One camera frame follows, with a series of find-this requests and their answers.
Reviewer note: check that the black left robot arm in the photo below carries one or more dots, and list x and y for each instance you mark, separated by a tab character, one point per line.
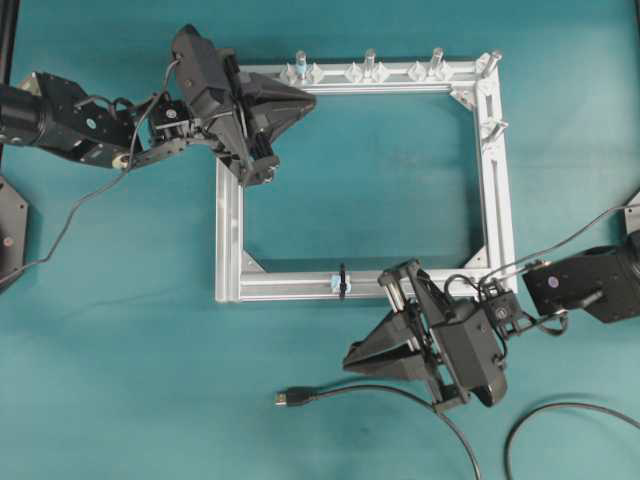
58	116

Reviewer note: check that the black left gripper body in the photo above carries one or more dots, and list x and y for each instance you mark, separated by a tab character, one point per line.
208	79

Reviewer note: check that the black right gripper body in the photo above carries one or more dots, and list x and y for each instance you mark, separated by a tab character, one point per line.
455	338

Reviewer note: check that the rectangular aluminium extrusion frame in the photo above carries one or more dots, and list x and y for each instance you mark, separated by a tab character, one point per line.
238	277

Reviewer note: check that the clear acrylic peg corner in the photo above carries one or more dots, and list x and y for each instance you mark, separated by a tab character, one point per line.
487	63

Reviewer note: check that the clear acrylic peg right side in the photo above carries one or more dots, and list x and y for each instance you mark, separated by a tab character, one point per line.
492	130

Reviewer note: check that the clear acrylic peg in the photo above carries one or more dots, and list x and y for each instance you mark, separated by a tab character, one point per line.
369	71
435	69
301	72
492	130

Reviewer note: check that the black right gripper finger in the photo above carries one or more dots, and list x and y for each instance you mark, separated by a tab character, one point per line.
397	364
394	329

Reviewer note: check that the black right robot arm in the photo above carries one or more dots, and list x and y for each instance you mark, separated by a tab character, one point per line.
603	281

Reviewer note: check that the black zip tie loop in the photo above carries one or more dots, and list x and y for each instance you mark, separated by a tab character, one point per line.
343	285

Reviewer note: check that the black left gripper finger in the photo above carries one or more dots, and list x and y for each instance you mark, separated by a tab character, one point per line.
272	105
229	140

